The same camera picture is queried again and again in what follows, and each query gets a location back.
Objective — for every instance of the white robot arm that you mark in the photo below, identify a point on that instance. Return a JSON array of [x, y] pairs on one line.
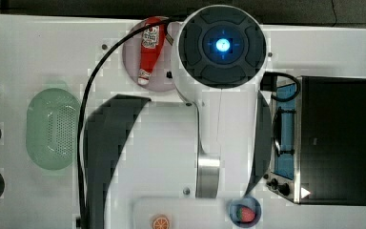
[[218, 60]]

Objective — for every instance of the black toaster oven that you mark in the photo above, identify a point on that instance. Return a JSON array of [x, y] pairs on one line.
[[319, 141]]

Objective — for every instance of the grey round plate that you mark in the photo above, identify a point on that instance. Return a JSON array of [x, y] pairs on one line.
[[161, 79]]

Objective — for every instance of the red ketchup bottle toy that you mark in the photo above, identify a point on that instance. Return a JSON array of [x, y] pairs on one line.
[[152, 43]]

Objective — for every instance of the blue bowl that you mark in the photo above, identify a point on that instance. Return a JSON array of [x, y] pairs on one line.
[[247, 201]]

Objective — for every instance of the orange slice toy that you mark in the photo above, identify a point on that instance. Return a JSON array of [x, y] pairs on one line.
[[161, 222]]

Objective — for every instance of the strawberry toy in bowl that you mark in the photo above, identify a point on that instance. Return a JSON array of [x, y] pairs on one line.
[[245, 214]]

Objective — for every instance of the green oval colander basket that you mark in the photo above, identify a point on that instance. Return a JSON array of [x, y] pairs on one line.
[[52, 119]]

